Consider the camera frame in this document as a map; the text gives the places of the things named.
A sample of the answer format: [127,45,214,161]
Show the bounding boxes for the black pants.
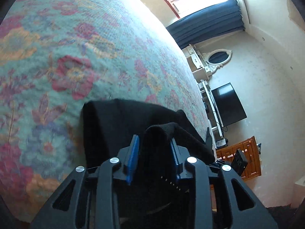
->
[82,99,215,168]

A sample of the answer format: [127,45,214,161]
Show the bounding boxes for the wooden drawer cabinet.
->
[215,135,262,181]

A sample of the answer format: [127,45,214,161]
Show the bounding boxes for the white tv stand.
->
[198,80,227,149]

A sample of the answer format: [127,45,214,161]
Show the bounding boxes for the black flat television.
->
[211,83,247,127]

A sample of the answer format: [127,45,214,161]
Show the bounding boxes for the white vanity dresser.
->
[182,44,211,83]

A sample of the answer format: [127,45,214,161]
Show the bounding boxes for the oval white-framed mirror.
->
[202,49,232,74]

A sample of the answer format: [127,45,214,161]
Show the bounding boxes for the floral bedspread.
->
[1,0,208,222]

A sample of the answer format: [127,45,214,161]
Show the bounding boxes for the dark blue curtain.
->
[166,0,245,49]

